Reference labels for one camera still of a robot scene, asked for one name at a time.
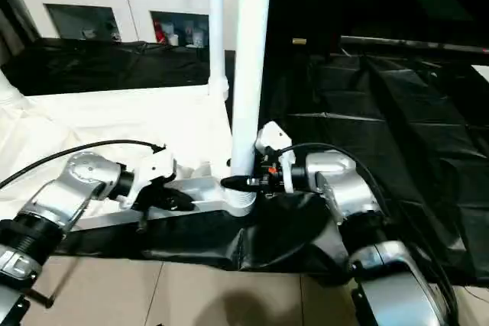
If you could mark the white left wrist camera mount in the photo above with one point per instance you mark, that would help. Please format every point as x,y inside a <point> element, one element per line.
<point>153,165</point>

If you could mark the white plastic table leg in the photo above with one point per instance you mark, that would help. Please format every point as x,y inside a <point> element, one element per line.
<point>217,17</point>
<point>11,91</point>
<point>250,55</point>

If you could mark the black mat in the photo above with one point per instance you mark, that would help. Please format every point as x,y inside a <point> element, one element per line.
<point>382,112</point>

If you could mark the white plastic table top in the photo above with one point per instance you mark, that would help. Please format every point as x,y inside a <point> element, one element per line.
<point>95,120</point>

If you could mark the white sheet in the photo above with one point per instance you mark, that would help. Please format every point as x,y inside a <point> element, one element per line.
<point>482,73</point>

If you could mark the dark metal stand leg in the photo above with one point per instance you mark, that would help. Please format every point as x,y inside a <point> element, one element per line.
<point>49,297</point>

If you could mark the long metal rod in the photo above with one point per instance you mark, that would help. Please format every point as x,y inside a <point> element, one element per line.
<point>412,43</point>

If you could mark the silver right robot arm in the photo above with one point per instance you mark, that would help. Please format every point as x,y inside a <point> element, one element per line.
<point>344,184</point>

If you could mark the small tan block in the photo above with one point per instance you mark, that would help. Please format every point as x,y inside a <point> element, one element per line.
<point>299,41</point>

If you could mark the grey curtain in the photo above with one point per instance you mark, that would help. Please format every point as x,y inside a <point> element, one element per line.
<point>17,17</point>

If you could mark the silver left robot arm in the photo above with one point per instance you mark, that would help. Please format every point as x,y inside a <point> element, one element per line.
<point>65,192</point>

